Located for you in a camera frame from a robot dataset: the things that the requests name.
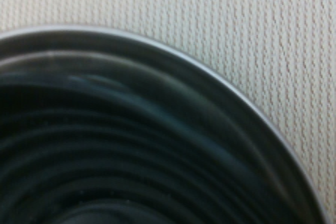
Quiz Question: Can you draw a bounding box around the black ribbed bowl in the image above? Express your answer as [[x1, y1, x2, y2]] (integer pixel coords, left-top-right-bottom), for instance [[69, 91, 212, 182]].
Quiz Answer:
[[0, 76, 272, 224]]

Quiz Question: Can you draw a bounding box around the silver metal plate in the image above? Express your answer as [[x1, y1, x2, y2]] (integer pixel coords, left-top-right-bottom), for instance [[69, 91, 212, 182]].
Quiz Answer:
[[0, 25, 332, 224]]

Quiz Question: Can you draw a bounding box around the beige woven placemat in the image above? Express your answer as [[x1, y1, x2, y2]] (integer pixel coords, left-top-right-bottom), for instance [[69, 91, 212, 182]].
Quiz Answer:
[[0, 0, 336, 224]]

